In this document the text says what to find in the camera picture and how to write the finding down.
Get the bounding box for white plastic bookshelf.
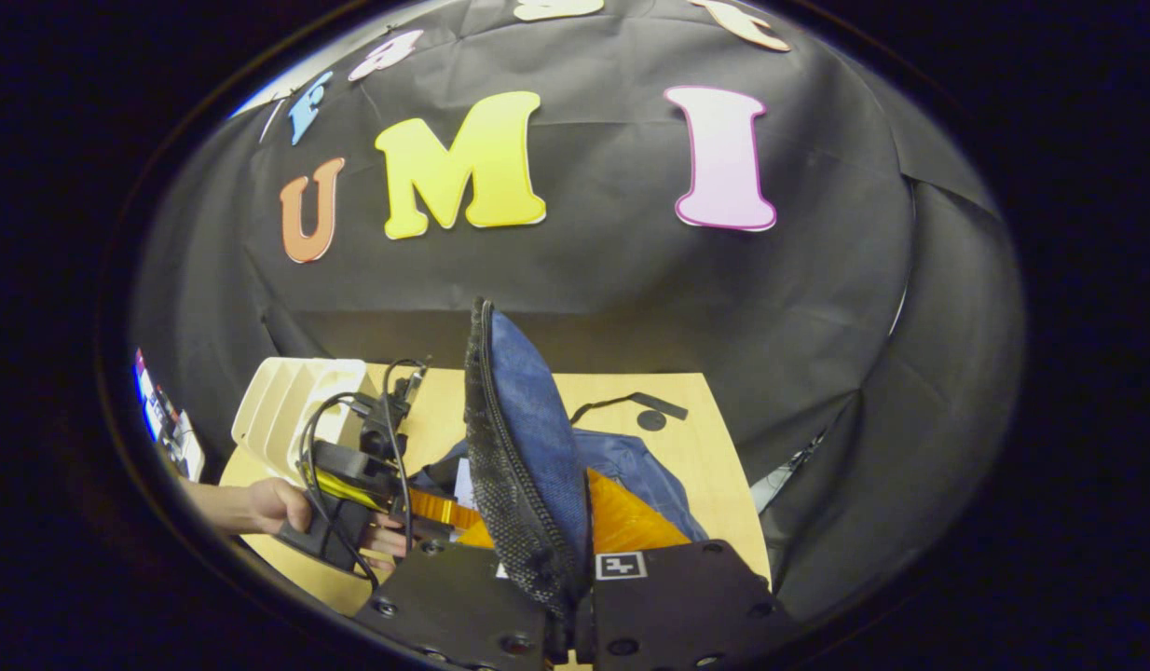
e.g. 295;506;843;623
230;357;390;486

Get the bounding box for colourful printed panel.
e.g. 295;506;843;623
132;349;205;483

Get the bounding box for black backdrop cloth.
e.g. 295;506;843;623
128;0;1028;623

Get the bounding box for blue schoolbag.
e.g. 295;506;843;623
412;298;711;607

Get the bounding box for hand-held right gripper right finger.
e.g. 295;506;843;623
575;466;801;671

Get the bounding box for black cable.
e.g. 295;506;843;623
297;357;431;590

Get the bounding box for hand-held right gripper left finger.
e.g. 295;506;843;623
351;508;576;671

